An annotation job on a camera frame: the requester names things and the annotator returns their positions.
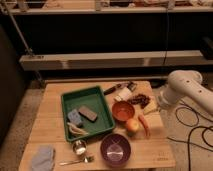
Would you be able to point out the metal spoon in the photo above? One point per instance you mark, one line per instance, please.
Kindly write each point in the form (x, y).
(86, 159)

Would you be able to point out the dark handled knife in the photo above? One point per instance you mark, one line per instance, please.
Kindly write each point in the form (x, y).
(130, 85)

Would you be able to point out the red bowl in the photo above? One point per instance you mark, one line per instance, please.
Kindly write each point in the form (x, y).
(122, 111)

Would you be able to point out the beige banana peel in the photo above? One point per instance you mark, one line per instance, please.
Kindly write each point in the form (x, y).
(75, 130)

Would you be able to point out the green plastic tray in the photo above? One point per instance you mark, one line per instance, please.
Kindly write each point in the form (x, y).
(94, 99)

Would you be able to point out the blue sponge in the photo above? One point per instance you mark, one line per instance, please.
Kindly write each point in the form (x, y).
(75, 118)

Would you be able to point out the yellow cheese slice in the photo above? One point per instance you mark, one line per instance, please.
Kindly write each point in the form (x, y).
(150, 107)

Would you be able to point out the bunch of dark grapes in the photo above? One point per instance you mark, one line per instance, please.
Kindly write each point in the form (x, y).
(139, 99)

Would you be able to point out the purple bowl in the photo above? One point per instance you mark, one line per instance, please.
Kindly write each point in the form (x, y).
(115, 150)

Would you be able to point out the small metal cup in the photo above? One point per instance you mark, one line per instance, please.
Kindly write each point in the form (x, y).
(79, 147)

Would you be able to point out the red yellow apple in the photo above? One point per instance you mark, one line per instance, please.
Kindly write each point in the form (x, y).
(132, 126)

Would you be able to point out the metal shelf rack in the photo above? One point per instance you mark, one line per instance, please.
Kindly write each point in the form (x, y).
(107, 42)

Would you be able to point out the orange carrot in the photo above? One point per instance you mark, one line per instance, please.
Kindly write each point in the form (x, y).
(145, 125)

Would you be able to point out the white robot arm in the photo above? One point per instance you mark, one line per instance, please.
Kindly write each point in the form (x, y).
(181, 83)

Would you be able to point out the grey cloth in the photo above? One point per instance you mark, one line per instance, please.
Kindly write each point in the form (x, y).
(43, 160)

